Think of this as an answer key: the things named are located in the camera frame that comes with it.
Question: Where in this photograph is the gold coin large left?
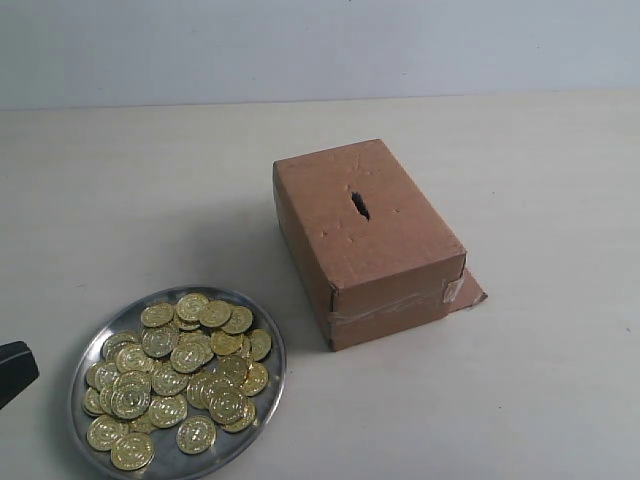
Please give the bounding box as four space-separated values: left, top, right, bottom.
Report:
111 384 150 420

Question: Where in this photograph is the gold coin front centre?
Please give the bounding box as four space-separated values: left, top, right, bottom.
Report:
176 415 217 455

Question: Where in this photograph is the gold coin front bottom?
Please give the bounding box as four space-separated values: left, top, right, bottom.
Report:
110 432 155 471

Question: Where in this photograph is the gold coin far right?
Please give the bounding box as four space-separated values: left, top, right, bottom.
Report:
248 329 272 361

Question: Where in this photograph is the round silver metal plate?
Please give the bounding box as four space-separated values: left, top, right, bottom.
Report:
65 285 287 479

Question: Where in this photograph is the gold coin centre pile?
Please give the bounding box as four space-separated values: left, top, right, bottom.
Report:
170 342 207 374

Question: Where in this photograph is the brown cardboard slotted box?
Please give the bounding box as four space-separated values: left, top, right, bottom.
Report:
272 139 487 351

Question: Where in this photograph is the gold coin front left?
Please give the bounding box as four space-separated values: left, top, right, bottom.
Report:
86 414 130 452

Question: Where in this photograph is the gold coin back left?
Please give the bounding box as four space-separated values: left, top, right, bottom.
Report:
141 302 174 328

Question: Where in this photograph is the gold coin back centre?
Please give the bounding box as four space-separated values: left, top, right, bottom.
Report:
175 292 209 322

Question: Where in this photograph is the gold coin back right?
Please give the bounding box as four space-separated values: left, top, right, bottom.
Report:
198 300 233 328

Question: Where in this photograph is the gold coin right stack top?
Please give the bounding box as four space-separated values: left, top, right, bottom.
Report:
209 387 247 425

